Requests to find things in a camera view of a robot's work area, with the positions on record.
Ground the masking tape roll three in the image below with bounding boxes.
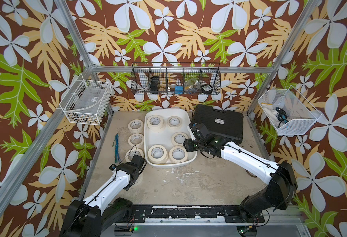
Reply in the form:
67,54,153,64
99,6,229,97
125,148,144,162

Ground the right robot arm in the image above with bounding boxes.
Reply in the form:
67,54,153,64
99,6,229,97
183,122,298,222

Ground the masking tape roll two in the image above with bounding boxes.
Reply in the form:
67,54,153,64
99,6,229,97
128,119,144,134

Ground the blue item in basket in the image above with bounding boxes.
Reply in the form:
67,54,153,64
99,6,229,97
174,86,184,95

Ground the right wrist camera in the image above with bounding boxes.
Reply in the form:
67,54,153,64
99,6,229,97
190,123,210,140

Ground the white plastic storage box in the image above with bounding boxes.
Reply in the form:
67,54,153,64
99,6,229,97
144,108,197,168

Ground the black wire wall basket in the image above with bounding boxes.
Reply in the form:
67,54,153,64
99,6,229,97
130,62,221,95

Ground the white mesh basket right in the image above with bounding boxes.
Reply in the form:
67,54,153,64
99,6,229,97
258,86,322,136

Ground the masking tape roll eight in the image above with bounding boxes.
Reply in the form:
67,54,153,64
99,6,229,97
147,145,169,165

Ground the white wire basket left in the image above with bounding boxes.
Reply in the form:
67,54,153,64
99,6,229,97
60,75,112,125

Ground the masking tape roll four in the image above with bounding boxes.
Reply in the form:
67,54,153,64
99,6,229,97
147,115,164,132

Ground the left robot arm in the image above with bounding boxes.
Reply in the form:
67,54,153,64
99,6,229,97
59,155,147,237

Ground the masking tape roll one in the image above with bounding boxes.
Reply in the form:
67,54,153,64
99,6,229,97
128,133,144,149

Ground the masking tape roll five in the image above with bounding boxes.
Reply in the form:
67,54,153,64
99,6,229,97
167,116,182,130

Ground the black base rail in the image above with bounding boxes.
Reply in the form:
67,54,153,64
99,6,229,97
105,204,265,224

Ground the masking tape roll seven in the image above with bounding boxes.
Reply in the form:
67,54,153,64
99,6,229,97
171,132,188,146

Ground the masking tape roll six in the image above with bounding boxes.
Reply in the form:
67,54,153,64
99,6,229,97
169,146,188,164

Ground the black plastic tool case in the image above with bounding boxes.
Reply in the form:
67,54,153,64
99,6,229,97
191,105,244,145

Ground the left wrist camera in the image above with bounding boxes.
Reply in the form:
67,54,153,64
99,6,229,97
109,164,117,171

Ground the black cable in basket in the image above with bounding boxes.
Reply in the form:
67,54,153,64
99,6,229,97
275,107,289,125

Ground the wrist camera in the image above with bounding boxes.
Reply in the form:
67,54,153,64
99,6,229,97
109,164,117,171
190,123,210,140

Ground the black box in basket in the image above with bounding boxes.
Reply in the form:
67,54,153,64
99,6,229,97
149,76,160,94

